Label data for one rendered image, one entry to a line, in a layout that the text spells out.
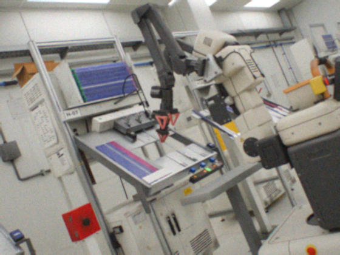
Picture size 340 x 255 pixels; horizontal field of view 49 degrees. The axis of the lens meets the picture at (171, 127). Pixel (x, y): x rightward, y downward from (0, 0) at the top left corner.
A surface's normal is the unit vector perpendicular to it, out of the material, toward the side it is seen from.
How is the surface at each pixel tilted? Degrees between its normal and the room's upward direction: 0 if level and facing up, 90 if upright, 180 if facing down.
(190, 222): 90
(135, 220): 90
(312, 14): 90
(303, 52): 90
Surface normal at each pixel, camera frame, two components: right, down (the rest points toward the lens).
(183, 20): -0.64, 0.22
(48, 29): 0.66, -0.32
